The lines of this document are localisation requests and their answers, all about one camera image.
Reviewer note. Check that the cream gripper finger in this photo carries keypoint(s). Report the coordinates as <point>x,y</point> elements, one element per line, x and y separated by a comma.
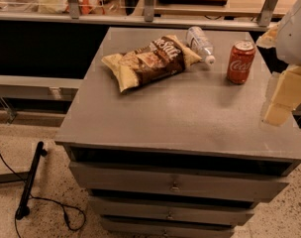
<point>283,95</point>
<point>268,39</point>

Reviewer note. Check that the top grey drawer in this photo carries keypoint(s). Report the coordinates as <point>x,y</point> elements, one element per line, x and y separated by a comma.
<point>173,181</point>

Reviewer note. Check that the grey side bench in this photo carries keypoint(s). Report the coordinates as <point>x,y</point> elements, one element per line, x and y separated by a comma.
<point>42,88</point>

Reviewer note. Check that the clear plastic water bottle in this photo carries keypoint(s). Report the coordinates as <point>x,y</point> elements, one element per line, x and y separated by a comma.
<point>199,43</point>

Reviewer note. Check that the middle grey drawer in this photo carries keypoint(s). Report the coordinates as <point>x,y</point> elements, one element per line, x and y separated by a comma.
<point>170,211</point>

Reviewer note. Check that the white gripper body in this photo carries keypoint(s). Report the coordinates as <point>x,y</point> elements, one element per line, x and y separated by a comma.
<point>294,34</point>

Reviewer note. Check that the brown yellow chip bag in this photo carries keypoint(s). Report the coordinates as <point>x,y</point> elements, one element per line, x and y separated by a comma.
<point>161,58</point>

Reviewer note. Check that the red coke can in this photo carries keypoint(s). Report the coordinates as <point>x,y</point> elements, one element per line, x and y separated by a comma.
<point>241,58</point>

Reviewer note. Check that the grey drawer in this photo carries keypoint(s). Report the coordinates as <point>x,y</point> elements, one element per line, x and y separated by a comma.
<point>173,181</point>
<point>165,229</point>
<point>170,211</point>

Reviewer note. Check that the black stand leg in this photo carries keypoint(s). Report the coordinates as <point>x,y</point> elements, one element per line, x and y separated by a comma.
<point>23,209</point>

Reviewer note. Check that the grey metal railing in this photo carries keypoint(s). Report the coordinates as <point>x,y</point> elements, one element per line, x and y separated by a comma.
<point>241,18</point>

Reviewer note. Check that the bottom grey drawer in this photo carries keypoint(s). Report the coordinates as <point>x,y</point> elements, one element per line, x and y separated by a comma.
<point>165,229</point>

